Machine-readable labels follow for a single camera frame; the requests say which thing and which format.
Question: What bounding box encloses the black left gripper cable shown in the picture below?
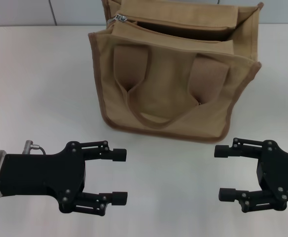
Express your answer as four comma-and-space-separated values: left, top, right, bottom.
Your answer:
22, 140, 47, 156

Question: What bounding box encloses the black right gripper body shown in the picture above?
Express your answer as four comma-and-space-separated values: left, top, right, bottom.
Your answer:
256, 139, 288, 212

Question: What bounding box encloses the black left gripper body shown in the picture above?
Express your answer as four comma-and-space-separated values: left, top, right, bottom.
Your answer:
0, 141, 86, 214

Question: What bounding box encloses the khaki canvas food bag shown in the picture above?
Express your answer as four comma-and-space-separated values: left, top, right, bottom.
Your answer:
88, 0, 264, 145

